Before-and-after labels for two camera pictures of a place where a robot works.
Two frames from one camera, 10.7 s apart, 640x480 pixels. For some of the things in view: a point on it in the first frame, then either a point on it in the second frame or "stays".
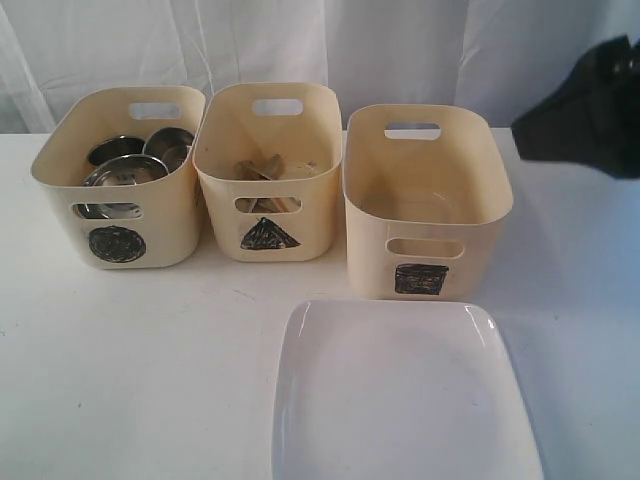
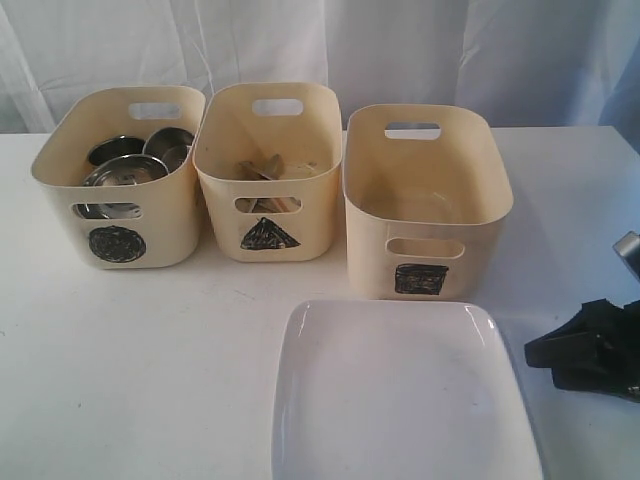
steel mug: (114, 147) stays
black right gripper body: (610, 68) → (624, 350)
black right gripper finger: (584, 122) → (612, 377)
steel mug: (169, 145) stays
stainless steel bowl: (129, 169) stays
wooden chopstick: (249, 165) stays
